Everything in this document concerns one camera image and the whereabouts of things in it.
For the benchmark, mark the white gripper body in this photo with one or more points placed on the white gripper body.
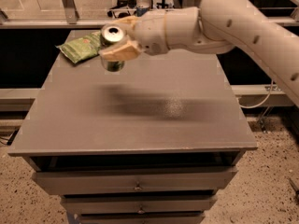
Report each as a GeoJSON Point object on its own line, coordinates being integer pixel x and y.
{"type": "Point", "coordinates": [150, 32]}

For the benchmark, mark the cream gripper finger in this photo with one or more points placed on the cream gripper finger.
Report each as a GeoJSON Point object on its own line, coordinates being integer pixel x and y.
{"type": "Point", "coordinates": [126, 23]}
{"type": "Point", "coordinates": [125, 50]}

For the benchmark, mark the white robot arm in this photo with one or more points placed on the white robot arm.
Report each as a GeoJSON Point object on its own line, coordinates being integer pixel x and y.
{"type": "Point", "coordinates": [215, 27]}

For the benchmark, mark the blue energy drink can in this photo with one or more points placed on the blue energy drink can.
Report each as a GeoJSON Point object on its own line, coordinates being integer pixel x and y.
{"type": "Point", "coordinates": [142, 8]}

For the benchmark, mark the green jalapeno chip bag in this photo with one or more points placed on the green jalapeno chip bag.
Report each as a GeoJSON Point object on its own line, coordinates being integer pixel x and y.
{"type": "Point", "coordinates": [81, 49]}

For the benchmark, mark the black office chair base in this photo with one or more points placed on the black office chair base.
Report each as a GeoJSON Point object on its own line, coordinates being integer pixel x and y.
{"type": "Point", "coordinates": [123, 8]}

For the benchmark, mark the metal window railing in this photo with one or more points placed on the metal window railing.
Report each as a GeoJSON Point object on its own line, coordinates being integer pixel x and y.
{"type": "Point", "coordinates": [54, 13]}

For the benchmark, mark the grey drawer cabinet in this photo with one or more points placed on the grey drawer cabinet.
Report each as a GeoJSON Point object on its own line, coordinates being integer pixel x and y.
{"type": "Point", "coordinates": [173, 111]}

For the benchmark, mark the top grey drawer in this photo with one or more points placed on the top grey drawer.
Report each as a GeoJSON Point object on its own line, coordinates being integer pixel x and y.
{"type": "Point", "coordinates": [137, 181]}

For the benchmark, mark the grey drawer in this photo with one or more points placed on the grey drawer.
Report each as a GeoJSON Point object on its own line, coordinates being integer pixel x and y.
{"type": "Point", "coordinates": [139, 204]}
{"type": "Point", "coordinates": [137, 181]}
{"type": "Point", "coordinates": [186, 218]}

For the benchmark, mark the middle grey drawer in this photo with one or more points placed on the middle grey drawer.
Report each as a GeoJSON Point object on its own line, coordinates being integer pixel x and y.
{"type": "Point", "coordinates": [139, 204]}

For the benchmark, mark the bottom grey drawer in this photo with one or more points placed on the bottom grey drawer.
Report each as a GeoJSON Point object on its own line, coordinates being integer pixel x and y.
{"type": "Point", "coordinates": [186, 218]}

